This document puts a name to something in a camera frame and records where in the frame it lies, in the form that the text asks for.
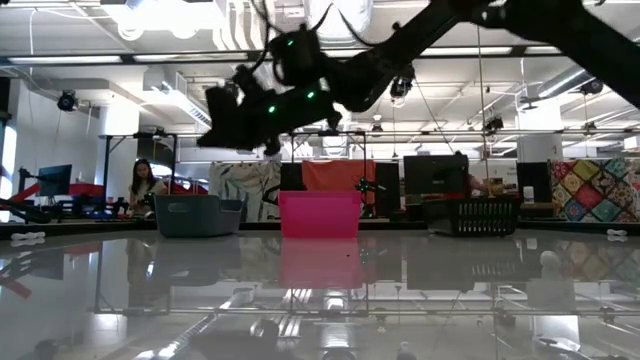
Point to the colourful patchwork quilt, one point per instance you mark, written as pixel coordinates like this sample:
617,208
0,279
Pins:
595,190

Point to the brown cardboard box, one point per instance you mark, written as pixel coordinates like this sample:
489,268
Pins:
496,187

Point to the large black computer monitor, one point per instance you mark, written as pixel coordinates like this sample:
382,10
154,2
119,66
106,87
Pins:
435,175

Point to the black hanging ceiling spotlight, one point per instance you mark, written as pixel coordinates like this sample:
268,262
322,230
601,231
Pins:
592,86
493,124
400,89
67,100

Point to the black background rig frame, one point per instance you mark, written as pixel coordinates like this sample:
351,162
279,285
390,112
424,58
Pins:
106,170

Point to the white glossy table mat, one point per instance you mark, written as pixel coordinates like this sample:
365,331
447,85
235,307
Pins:
320,325

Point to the black beam with light strips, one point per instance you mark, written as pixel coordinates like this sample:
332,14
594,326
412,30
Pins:
50,59

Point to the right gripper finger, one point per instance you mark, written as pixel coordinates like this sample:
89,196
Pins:
225,140

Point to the white rectangular ceiling duct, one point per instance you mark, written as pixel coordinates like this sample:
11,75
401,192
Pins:
185,102

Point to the grey-blue plastic bin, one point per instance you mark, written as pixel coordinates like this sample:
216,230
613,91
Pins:
195,215

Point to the person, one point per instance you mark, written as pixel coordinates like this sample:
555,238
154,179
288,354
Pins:
475,184
145,187

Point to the leaf print cloth panel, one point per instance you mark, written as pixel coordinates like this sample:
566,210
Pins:
245,187

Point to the pink plastic bin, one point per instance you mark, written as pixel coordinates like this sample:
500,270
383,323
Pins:
320,215

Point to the white ceiling pipes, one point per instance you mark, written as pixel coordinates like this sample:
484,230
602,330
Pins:
240,20

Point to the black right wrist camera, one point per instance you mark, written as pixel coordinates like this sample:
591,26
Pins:
222,107

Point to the orange cloth panel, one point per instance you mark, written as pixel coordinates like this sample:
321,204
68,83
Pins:
337,175

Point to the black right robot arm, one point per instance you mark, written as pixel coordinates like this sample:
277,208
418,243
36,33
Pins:
380,60

